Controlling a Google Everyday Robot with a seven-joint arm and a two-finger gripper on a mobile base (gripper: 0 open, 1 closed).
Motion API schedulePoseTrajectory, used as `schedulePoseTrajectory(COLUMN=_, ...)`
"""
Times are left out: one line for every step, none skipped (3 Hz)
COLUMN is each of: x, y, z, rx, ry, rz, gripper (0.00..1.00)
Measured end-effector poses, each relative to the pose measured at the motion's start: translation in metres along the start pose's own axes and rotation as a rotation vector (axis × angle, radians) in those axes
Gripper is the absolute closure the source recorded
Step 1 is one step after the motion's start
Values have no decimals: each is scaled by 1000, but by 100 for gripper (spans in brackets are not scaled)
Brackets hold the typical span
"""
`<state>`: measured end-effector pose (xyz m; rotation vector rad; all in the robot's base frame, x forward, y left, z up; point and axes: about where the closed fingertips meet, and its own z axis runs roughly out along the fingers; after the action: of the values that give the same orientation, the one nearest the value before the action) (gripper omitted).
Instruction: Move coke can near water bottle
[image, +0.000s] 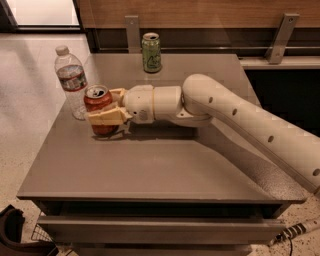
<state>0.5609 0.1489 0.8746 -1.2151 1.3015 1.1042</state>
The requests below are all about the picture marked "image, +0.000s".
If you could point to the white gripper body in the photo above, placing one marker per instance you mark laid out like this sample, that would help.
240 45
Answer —
140 104

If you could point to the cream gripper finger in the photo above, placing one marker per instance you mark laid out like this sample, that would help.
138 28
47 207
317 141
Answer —
113 114
118 94

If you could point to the red coke can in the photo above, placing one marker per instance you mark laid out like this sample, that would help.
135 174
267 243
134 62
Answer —
96 97

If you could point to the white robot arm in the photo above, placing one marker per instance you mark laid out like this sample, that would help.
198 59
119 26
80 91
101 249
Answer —
198 101

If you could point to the clear plastic water bottle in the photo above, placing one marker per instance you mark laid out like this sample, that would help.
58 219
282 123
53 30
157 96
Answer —
72 78

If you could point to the green soda can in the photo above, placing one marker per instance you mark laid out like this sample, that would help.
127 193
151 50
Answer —
151 52

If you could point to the dark brown object on floor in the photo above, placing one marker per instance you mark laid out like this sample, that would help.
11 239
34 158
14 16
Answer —
11 226

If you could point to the grey cabinet drawer front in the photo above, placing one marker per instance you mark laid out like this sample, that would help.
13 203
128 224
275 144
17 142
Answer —
151 230

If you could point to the left metal wall bracket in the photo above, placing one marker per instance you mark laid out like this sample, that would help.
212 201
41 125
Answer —
133 34

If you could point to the metal wall bracket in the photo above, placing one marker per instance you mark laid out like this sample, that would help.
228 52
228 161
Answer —
275 52
133 34

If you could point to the wire basket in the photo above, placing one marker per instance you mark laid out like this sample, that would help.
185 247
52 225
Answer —
39 234

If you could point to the right metal wall bracket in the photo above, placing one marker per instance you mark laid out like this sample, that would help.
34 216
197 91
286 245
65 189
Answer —
275 52

